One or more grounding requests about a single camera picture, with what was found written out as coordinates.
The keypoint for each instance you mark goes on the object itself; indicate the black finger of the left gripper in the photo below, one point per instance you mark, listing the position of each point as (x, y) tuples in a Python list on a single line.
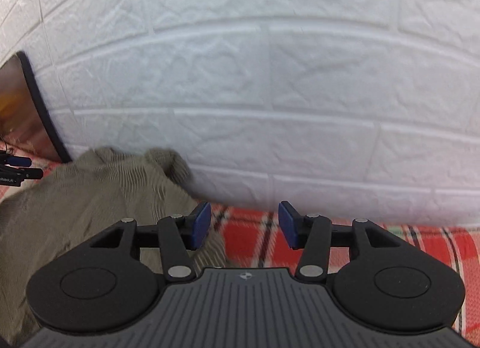
[(25, 173), (16, 161)]

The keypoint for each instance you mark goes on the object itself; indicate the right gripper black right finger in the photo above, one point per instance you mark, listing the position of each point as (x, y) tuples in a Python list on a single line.
[(311, 235)]

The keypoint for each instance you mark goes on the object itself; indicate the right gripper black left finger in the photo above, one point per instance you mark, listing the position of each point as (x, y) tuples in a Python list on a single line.
[(179, 234)]

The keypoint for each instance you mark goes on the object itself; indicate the grey-green ribbed knit sweater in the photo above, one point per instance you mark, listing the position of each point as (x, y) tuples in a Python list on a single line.
[(81, 266)]

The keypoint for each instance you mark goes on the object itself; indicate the dark brown wooden headboard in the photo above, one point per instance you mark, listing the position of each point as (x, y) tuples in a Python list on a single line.
[(25, 120)]

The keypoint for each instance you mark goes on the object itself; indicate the red plaid bed sheet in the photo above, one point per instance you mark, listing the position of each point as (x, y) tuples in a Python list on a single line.
[(380, 291)]

